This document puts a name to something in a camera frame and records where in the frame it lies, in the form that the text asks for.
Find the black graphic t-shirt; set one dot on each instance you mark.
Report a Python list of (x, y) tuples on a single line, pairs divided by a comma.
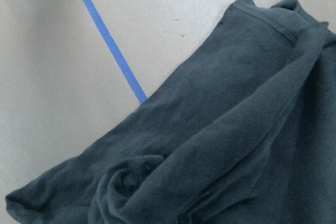
[(243, 131)]

